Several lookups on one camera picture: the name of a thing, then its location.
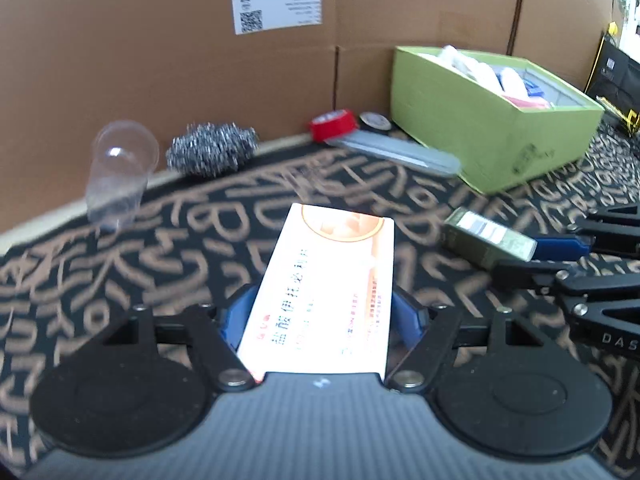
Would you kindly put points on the grey flat case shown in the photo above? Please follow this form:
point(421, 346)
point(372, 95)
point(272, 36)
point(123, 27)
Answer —
point(407, 153)

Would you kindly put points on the black patterned letter mat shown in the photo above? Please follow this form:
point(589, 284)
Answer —
point(199, 242)

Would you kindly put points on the white orange medicine box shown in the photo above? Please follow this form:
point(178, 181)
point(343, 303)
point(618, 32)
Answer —
point(324, 303)

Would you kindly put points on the clear plastic cup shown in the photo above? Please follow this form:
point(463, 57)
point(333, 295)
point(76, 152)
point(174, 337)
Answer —
point(124, 155)

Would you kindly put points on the white shipping label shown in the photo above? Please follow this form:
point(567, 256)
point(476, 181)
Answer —
point(251, 16)

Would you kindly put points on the large cardboard box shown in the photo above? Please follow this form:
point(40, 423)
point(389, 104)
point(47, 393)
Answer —
point(69, 67)

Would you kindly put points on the black yellow box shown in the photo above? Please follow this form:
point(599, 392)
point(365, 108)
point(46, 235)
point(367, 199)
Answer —
point(614, 82)

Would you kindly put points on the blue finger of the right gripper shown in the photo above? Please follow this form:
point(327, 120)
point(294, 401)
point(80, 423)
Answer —
point(562, 247)

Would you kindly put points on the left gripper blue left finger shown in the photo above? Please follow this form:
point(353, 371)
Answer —
point(234, 315)

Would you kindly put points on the olive green small box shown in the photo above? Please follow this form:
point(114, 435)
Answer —
point(484, 242)

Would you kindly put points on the steel wool scourer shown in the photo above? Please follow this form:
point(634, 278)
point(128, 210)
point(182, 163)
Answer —
point(208, 150)

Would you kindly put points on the white pink cuffed glove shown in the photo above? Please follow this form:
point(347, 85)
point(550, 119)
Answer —
point(506, 82)

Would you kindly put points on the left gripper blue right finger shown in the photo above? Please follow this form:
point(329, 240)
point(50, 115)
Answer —
point(408, 318)

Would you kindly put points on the red tape roll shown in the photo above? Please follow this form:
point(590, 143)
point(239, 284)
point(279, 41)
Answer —
point(330, 125)

